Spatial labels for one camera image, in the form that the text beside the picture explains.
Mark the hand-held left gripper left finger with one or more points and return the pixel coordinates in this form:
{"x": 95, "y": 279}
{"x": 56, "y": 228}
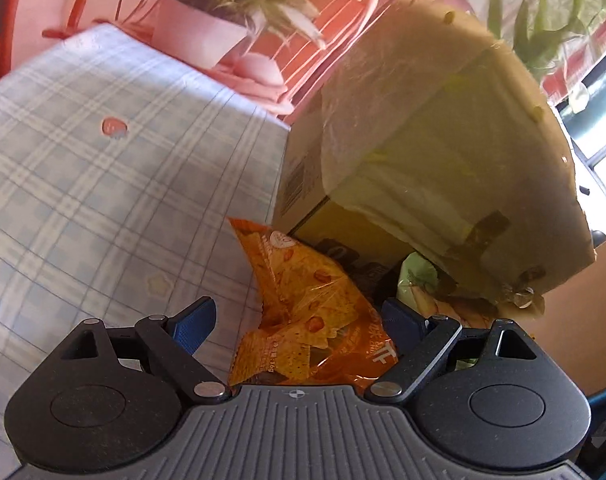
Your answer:
{"x": 198, "y": 321}

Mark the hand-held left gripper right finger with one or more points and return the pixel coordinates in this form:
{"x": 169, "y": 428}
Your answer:
{"x": 398, "y": 321}

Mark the orange snack packet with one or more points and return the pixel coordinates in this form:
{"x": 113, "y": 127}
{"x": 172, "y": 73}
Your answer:
{"x": 308, "y": 305}

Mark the cardboard box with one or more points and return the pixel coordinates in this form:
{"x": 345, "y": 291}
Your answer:
{"x": 433, "y": 110}

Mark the green snack packet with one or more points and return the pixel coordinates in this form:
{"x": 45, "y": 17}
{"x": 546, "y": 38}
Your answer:
{"x": 418, "y": 275}

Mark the plaid tablecloth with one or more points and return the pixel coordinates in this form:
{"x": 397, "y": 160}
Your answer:
{"x": 108, "y": 185}

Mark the brown board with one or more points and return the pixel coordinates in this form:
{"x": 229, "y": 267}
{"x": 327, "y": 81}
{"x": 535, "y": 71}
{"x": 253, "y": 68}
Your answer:
{"x": 583, "y": 320}

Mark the black framed window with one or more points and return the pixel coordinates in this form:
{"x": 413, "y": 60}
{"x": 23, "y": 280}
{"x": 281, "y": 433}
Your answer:
{"x": 600, "y": 125}

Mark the white round lamp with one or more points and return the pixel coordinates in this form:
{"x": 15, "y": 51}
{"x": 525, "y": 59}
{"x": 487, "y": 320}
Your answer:
{"x": 578, "y": 96}

